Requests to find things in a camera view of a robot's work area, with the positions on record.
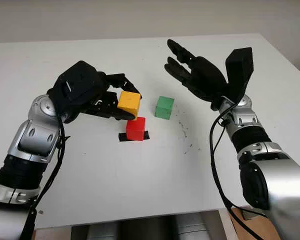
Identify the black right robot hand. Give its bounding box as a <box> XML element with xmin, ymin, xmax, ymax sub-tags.
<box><xmin>164</xmin><ymin>39</ymin><xmax>230</xmax><ymax>111</ymax></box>

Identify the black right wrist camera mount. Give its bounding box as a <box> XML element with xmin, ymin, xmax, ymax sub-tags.
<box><xmin>224</xmin><ymin>46</ymin><xmax>254</xmax><ymax>106</ymax></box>

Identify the black tape mark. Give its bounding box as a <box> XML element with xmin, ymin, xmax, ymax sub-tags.
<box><xmin>118</xmin><ymin>130</ymin><xmax>150</xmax><ymax>143</ymax></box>

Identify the grey robot body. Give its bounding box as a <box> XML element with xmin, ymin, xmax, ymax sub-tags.
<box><xmin>71</xmin><ymin>212</ymin><xmax>223</xmax><ymax>240</ymax></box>

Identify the red cube block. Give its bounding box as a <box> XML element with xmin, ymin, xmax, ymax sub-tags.
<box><xmin>126</xmin><ymin>116</ymin><xmax>147</xmax><ymax>142</ymax></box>

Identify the green cube block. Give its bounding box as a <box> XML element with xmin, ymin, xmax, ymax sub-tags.
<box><xmin>154</xmin><ymin>95</ymin><xmax>175</xmax><ymax>120</ymax></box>

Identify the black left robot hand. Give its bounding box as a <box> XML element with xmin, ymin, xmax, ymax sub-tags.
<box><xmin>79</xmin><ymin>72</ymin><xmax>143</xmax><ymax>121</ymax></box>

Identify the yellow cube block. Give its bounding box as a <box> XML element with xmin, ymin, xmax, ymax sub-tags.
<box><xmin>116</xmin><ymin>91</ymin><xmax>142</xmax><ymax>116</ymax></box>

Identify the white table leg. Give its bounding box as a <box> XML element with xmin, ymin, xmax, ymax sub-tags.
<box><xmin>218</xmin><ymin>208</ymin><xmax>241</xmax><ymax>240</ymax></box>

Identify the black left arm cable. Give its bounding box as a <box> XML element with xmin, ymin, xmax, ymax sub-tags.
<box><xmin>19</xmin><ymin>109</ymin><xmax>71</xmax><ymax>240</ymax></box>

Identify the grey table frame beam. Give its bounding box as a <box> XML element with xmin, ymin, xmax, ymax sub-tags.
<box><xmin>241</xmin><ymin>208</ymin><xmax>259</xmax><ymax>221</ymax></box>

